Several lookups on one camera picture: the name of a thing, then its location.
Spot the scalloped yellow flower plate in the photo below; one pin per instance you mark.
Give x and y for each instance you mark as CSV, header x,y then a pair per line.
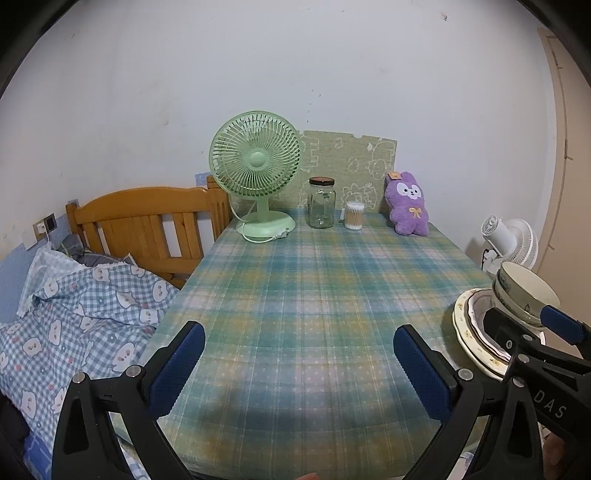
x,y
461,334

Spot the green desk fan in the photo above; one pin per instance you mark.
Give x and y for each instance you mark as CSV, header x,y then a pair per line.
x,y
256,159

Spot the blue checked printed blanket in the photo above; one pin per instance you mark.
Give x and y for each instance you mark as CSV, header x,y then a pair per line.
x,y
92,314

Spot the wooden headboard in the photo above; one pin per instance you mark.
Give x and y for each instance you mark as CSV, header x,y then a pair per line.
x,y
138,203

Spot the grey cloth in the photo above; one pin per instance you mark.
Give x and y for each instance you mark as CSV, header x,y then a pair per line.
x,y
97,259

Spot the white clip fan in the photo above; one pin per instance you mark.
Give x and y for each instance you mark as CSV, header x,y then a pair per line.
x,y
503,240

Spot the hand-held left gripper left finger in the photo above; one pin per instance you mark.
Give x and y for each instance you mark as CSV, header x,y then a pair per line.
x,y
178,369

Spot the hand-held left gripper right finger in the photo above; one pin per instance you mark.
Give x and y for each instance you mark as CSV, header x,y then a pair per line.
x,y
422,369

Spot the green printed mat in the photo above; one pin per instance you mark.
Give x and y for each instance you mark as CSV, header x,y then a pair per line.
x,y
351,152

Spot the round yellow flower plate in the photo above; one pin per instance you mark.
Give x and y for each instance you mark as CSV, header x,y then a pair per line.
x,y
472,344

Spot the glass jar with dark lid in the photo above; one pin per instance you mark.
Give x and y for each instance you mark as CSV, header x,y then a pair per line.
x,y
322,207

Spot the white wall socket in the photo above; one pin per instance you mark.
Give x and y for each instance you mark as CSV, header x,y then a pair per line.
x,y
39,230

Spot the blue wall sticker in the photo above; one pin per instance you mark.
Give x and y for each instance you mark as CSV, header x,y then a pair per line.
x,y
202,179

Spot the plaid tablecloth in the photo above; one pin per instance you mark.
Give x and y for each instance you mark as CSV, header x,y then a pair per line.
x,y
300,300

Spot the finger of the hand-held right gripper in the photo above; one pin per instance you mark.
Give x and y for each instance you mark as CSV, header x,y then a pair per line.
x,y
561,323
503,332

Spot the black wall socket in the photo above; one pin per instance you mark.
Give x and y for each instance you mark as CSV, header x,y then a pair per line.
x,y
51,223

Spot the cotton swab container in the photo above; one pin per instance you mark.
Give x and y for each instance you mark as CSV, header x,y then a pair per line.
x,y
354,217

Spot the beige door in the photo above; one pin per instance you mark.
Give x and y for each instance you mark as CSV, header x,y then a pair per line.
x,y
572,184

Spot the purple plush bunny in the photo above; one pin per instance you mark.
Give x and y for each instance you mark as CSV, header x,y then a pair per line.
x,y
408,207

